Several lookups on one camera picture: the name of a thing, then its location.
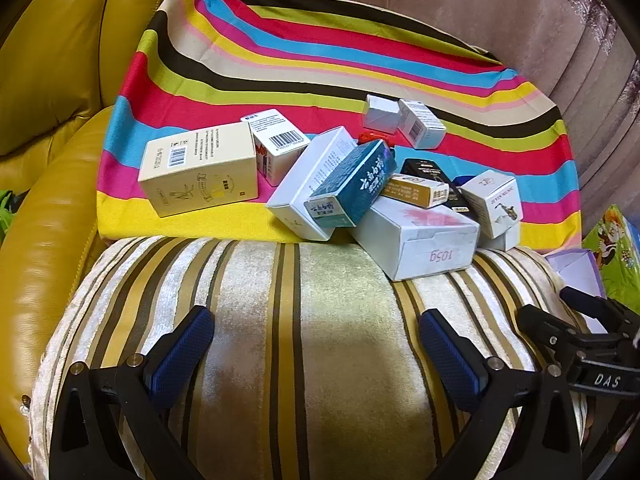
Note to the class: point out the small white box grey label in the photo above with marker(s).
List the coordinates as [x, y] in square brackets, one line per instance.
[422, 122]

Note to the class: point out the black box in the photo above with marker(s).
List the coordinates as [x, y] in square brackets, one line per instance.
[430, 167]

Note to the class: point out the beige gold striped cushion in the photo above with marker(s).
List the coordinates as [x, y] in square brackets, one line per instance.
[320, 310]

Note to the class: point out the white box with saxophone print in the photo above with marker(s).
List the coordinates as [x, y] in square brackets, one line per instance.
[492, 205]

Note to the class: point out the green cloth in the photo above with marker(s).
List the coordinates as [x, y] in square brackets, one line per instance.
[6, 205]

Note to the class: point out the colourful striped cloth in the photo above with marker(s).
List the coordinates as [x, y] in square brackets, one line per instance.
[300, 70]

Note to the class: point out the yellow leather sofa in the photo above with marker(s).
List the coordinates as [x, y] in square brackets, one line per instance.
[60, 60]

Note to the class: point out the green cartoon printed mat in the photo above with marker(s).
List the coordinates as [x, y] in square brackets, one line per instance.
[615, 240]

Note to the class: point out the purple and white carton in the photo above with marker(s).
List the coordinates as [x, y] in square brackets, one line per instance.
[575, 265]

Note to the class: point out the small white cube box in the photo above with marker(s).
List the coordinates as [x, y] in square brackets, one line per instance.
[380, 112]

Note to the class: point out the white box with red print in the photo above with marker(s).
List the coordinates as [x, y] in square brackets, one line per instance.
[280, 135]

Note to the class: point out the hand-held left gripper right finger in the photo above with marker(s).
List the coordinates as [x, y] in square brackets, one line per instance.
[450, 360]

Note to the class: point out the long white box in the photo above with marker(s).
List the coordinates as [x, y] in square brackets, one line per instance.
[310, 180]

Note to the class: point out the plain white box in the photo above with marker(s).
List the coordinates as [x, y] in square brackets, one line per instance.
[502, 242]

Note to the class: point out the red and blue toy car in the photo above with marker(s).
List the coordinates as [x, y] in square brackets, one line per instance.
[372, 136]

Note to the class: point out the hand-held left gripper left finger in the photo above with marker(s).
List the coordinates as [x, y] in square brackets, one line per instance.
[182, 355]

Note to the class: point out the white box with pink blot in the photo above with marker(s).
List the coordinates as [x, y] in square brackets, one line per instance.
[415, 240]

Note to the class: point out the gold box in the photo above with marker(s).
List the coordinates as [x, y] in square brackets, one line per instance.
[415, 191]

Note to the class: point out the teal box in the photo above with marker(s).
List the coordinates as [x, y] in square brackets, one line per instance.
[360, 175]

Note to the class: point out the beige cardboard box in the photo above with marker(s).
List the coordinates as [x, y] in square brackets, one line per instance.
[200, 180]

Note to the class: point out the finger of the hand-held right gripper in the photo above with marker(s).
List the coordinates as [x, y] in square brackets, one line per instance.
[542, 327]
[590, 302]

